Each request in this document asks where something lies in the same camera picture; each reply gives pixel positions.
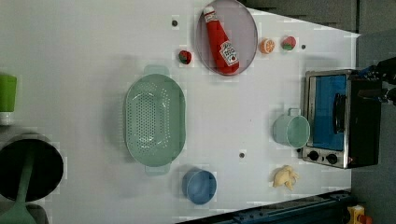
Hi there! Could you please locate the mint green mug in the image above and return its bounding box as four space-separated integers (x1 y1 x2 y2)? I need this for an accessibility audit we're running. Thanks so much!
273 108 310 148

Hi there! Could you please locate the blue cup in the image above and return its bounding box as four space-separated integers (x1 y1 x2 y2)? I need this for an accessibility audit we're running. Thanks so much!
182 168 217 205

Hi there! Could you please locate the black silver toaster oven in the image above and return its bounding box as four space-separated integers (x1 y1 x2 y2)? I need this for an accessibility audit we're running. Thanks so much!
302 69 382 169

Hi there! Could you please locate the mint green oval strainer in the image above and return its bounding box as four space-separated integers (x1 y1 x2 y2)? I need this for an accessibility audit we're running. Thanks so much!
125 64 186 176

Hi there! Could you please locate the black utensil holder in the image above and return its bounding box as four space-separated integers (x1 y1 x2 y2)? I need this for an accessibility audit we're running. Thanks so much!
0 133 64 202

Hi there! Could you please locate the blue metal frame rail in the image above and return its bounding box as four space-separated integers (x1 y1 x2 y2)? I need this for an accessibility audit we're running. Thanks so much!
178 190 357 224

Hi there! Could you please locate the green spatula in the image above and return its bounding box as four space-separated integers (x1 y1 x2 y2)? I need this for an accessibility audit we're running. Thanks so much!
0 150 36 224

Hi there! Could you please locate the yellow orange clamp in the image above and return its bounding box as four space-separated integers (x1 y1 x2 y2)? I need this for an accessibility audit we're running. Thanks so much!
347 205 373 224

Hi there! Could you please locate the red ketchup bottle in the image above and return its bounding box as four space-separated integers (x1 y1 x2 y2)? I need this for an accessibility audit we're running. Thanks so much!
203 6 240 76

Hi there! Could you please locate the lime green cup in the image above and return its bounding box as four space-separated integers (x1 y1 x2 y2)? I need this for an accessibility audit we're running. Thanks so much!
0 74 17 126

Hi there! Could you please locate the grey round plate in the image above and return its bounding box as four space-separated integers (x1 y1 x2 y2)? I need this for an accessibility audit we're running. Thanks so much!
195 0 258 76

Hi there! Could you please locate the orange slice toy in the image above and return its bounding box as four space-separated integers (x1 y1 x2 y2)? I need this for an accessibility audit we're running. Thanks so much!
260 38 276 54

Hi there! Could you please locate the small red tomato toy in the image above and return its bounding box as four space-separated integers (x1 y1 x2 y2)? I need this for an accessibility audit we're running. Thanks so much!
178 50 192 64

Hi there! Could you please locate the red strawberry toy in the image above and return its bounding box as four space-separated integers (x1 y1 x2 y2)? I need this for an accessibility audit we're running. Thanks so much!
281 36 296 50

